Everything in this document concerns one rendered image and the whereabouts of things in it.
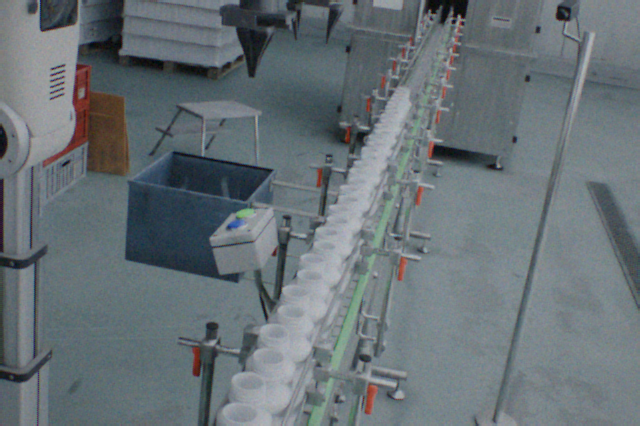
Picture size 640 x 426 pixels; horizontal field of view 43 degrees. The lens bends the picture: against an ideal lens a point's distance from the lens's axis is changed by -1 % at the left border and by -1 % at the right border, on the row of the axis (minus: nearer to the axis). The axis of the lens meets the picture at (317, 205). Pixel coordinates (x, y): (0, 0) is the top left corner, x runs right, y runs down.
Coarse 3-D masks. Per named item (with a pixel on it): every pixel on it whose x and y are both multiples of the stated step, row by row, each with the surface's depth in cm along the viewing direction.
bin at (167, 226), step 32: (160, 160) 226; (192, 160) 234; (224, 160) 232; (128, 192) 207; (160, 192) 205; (192, 192) 204; (224, 192) 235; (256, 192) 210; (320, 192) 223; (128, 224) 210; (160, 224) 208; (192, 224) 207; (128, 256) 213; (160, 256) 211; (192, 256) 209; (288, 256) 232
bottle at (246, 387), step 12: (240, 384) 88; (252, 384) 89; (264, 384) 87; (228, 396) 87; (240, 396) 85; (252, 396) 86; (264, 396) 88; (264, 408) 89; (216, 420) 88; (264, 420) 87
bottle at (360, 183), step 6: (348, 180) 158; (354, 180) 160; (360, 180) 160; (366, 180) 159; (354, 186) 157; (360, 186) 157; (366, 186) 158; (360, 192) 158; (360, 198) 158; (360, 204) 158; (366, 204) 159; (360, 210) 158; (366, 210) 159; (360, 240) 160
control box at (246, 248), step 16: (272, 208) 151; (224, 224) 146; (256, 224) 142; (272, 224) 149; (224, 240) 139; (240, 240) 139; (256, 240) 139; (272, 240) 148; (224, 256) 140; (240, 256) 140; (256, 256) 139; (224, 272) 141; (240, 272) 141; (256, 272) 147; (272, 304) 149
